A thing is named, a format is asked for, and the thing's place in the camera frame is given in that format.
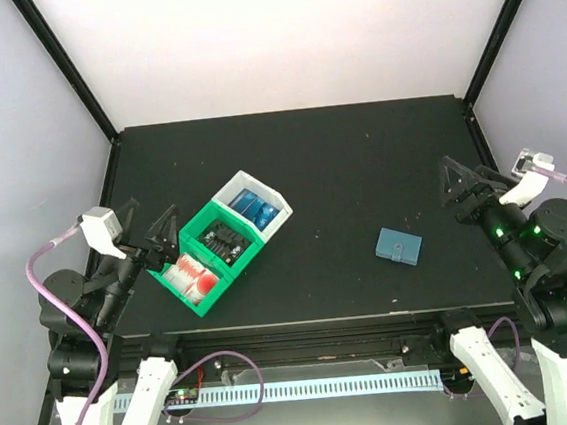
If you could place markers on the black vip cards stack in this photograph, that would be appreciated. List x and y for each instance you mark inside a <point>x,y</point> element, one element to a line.
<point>223,241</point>

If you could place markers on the green front bin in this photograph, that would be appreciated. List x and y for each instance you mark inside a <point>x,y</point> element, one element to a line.
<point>204,307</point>

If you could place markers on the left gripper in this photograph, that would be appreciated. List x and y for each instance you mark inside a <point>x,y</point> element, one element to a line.
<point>152,256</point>

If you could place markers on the red white cards stack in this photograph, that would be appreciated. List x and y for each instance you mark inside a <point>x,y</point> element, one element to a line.
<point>190,278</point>

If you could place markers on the green bin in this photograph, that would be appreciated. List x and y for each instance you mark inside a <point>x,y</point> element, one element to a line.
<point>204,307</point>
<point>210,212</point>

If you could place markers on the white bin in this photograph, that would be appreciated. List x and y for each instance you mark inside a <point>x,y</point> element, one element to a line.
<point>242,180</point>

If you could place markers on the blue card holder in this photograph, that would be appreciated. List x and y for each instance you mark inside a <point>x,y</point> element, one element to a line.
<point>399,247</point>

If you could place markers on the blue cards stack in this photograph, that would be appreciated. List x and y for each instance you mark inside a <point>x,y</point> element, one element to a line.
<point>254,208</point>

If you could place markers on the white slotted cable duct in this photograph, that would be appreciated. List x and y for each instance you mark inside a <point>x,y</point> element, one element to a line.
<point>346,386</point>

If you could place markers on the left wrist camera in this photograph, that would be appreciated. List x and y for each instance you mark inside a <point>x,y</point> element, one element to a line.
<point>102,230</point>

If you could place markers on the small circuit board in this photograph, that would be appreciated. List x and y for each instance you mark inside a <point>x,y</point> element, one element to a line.
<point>182,396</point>

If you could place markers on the black aluminium frame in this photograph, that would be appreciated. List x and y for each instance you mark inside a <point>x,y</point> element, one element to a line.
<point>350,171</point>

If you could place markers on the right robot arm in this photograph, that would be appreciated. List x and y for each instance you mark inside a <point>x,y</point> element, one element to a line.
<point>533,248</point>

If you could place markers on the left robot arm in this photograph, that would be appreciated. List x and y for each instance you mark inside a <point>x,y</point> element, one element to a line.
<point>82,315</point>

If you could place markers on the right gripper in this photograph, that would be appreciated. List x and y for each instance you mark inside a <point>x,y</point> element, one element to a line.
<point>485,191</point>

